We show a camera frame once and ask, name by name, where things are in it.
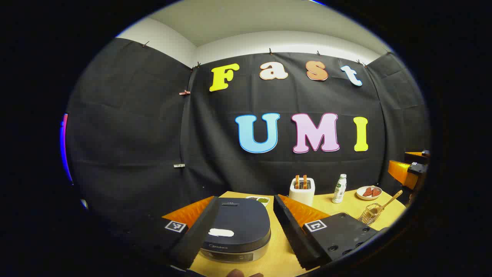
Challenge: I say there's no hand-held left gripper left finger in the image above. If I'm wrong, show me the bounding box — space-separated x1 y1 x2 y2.
115 196 220 270

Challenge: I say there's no dark blue rice cooker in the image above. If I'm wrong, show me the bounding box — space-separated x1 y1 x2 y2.
200 197 271 263

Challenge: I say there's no white round plate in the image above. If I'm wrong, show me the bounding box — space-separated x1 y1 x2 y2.
356 186 382 200

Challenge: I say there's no black backdrop cloth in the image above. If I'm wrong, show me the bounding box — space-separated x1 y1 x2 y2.
65 38 431 231

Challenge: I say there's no white drink bottle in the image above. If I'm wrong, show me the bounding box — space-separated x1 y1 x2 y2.
332 174 347 204

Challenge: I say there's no white toaster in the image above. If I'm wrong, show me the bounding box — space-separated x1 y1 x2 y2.
289 178 316 206

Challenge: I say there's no wooden spoon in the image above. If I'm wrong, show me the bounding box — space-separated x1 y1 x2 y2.
375 190 403 214

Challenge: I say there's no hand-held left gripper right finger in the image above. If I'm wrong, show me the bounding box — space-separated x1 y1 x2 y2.
273 194 387 270

